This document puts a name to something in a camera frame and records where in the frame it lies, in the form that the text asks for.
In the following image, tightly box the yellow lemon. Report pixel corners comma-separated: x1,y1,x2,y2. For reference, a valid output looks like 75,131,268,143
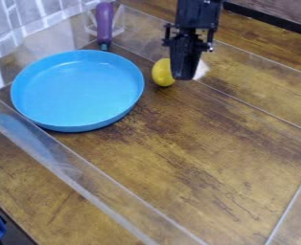
153,58,175,87

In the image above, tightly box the clear acrylic enclosure wall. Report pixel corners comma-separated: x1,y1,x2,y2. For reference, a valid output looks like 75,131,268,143
0,13,301,245

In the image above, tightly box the blue round plastic plate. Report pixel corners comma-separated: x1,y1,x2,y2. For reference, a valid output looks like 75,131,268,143
11,50,145,132

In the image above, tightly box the purple eggplant toy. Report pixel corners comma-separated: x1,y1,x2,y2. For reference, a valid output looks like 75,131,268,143
96,2,114,52

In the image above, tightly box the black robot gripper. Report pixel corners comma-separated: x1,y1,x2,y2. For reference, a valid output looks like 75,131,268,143
163,0,225,80

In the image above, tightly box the dark baseboard strip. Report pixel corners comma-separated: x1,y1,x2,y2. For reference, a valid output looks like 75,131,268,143
224,0,301,34

